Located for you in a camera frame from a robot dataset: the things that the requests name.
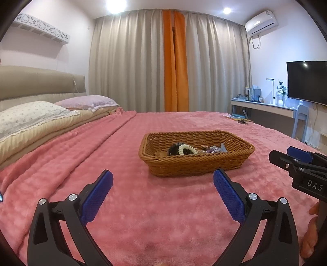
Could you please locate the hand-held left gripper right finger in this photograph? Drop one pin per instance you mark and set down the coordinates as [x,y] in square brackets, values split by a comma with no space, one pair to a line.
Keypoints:
[230,197]

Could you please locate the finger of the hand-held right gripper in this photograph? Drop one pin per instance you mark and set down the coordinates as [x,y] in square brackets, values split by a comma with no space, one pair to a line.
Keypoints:
[301,154]
[281,161]

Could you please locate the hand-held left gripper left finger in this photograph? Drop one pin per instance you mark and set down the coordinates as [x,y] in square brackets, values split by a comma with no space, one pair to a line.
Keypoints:
[97,197]

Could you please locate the brown wicker basket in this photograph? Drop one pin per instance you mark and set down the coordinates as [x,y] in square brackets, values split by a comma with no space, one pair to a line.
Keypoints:
[178,166]

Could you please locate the person's right hand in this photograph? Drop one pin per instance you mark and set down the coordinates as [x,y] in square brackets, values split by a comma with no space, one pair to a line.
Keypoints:
[309,237]

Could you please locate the light blue chair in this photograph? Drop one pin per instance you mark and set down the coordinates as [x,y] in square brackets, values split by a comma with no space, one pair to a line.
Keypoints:
[301,117]

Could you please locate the blue hair clip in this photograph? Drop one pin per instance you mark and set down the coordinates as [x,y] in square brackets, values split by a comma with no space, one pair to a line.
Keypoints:
[223,147]

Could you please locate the pink fleece blanket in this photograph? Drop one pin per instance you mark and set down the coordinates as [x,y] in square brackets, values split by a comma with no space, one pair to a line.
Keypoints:
[102,143]

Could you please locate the white desk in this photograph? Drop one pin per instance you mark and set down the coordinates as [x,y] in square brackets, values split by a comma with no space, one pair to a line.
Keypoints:
[263,106]

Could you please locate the white vase with flowers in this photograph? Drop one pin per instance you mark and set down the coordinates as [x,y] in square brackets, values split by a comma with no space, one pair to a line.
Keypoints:
[281,98]

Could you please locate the colourful booklet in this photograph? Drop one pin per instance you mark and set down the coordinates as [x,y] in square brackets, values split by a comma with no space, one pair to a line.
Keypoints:
[236,117]

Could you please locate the white desk lamp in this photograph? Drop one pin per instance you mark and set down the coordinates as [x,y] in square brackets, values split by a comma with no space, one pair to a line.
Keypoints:
[273,89]

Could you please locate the row of books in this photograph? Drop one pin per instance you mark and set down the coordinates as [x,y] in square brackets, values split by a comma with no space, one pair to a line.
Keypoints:
[254,93]

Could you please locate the black television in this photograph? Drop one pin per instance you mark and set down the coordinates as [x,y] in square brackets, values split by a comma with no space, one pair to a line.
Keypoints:
[306,79]

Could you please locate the beige quilt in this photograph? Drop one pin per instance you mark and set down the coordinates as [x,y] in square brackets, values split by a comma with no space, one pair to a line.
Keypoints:
[51,133]

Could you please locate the lavender pillow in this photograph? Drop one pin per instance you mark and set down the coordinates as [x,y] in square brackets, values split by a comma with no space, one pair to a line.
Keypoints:
[86,101]

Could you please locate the white floral pillow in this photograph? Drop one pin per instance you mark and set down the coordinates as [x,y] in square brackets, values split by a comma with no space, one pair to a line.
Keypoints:
[30,115]

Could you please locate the beige curtain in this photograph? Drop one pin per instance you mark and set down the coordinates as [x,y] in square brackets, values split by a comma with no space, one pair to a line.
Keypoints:
[127,64]
[217,69]

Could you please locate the beige padded headboard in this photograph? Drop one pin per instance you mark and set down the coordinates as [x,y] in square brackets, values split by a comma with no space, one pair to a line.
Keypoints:
[33,84]

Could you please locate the white air conditioner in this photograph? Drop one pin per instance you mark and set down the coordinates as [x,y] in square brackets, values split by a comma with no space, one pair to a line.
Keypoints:
[261,23]

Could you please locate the orange curtain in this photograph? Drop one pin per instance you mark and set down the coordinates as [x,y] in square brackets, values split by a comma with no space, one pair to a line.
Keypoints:
[176,64]

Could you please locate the round ceiling light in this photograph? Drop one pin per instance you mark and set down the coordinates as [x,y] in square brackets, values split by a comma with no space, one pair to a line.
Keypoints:
[226,10]
[111,2]

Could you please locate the white cutout wall shelf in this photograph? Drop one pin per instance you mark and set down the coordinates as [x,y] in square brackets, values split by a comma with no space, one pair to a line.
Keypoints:
[40,29]

